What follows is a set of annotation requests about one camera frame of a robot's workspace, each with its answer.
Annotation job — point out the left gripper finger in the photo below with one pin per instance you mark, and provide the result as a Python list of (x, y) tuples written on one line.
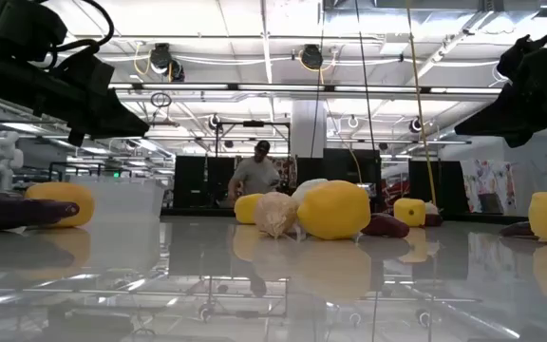
[(112, 121)]

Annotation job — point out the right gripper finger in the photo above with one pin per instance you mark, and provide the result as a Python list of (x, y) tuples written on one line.
[(511, 119)]

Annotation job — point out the garlic bulb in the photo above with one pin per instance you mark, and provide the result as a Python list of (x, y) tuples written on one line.
[(276, 214), (431, 208), (309, 187)]

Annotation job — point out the purple eggplant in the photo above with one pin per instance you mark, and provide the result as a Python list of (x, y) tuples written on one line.
[(12, 209)]

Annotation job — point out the floral patterned cloth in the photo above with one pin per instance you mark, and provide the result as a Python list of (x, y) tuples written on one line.
[(487, 183)]

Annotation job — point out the pile of yellow orange fruits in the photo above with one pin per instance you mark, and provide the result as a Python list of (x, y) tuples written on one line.
[(121, 199)]

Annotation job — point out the black partition panel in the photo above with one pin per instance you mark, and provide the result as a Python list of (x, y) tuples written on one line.
[(449, 185), (349, 166), (202, 183)]

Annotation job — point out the small black ceiling reel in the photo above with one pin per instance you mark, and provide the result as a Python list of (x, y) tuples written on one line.
[(415, 125), (214, 122)]

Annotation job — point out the person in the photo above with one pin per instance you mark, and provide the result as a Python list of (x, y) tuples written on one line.
[(257, 176)]

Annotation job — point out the long ceiling light bar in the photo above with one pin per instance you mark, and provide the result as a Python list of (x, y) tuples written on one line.
[(278, 87)]

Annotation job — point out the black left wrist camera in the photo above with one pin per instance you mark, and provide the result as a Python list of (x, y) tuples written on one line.
[(26, 26)]

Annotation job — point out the black gantry frame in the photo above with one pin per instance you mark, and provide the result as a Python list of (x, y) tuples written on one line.
[(253, 123)]

